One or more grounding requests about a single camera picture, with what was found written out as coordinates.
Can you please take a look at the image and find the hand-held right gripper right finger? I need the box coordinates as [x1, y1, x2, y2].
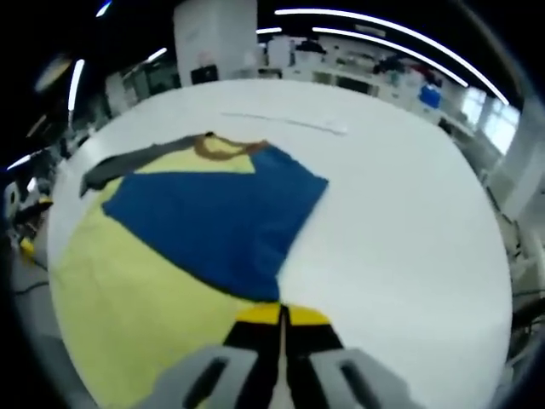
[284, 304, 410, 409]

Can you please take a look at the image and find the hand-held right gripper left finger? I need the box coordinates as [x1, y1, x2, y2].
[144, 304, 284, 409]

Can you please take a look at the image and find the yellow colour-block garment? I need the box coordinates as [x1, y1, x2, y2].
[50, 131, 330, 408]

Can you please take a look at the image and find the black box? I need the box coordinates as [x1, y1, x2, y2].
[191, 65, 219, 85]

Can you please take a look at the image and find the white square pillar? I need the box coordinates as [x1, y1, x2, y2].
[173, 0, 259, 90]
[489, 95, 545, 222]

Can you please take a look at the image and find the white shelving unit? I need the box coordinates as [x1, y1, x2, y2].
[259, 36, 469, 124]

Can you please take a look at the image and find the blue bin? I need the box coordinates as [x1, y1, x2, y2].
[419, 84, 442, 107]

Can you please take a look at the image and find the white panel board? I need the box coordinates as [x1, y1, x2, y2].
[267, 36, 295, 67]

